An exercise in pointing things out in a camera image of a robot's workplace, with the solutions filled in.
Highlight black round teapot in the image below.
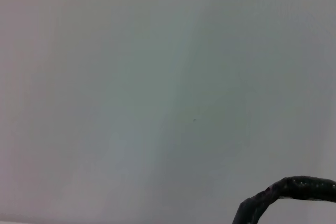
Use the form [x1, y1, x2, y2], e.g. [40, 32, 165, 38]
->
[232, 175, 336, 224]

